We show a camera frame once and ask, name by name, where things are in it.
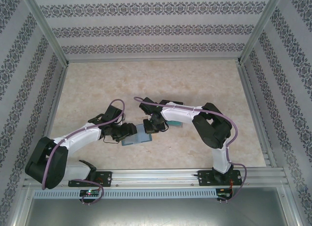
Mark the aluminium side rail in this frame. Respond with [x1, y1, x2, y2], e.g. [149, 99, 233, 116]
[33, 64, 70, 170]
[237, 62, 277, 168]

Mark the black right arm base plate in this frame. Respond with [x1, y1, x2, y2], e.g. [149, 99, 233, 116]
[197, 169, 243, 187]

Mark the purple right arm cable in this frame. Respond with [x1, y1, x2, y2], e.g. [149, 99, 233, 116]
[133, 96, 248, 204]

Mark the aluminium frame post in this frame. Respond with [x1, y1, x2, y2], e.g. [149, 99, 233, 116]
[20, 0, 70, 66]
[236, 0, 286, 65]

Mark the grey metal panel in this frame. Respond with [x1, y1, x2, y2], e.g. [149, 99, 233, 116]
[9, 186, 303, 226]

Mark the small circuit board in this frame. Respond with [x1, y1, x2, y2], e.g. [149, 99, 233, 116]
[216, 191, 233, 200]
[79, 189, 101, 197]

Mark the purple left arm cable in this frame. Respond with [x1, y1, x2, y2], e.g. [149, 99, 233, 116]
[41, 99, 126, 205]

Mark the thin black left gripper wire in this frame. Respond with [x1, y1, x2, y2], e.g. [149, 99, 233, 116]
[102, 135, 122, 144]

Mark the blue card holder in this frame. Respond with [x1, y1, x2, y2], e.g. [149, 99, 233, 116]
[121, 123, 154, 147]

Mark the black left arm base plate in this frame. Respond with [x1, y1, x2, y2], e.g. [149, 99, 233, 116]
[67, 171, 113, 188]

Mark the right small circuit board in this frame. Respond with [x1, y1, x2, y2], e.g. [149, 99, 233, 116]
[216, 191, 233, 200]

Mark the left small circuit board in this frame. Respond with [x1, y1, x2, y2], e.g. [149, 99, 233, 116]
[79, 189, 101, 197]

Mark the aluminium mounting rail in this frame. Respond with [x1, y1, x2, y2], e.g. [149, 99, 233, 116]
[23, 168, 286, 188]

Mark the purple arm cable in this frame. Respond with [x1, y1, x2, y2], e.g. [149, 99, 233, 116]
[41, 99, 126, 205]
[133, 96, 248, 204]

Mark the slotted grey cable duct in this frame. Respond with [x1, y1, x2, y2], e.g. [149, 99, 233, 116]
[32, 188, 218, 200]

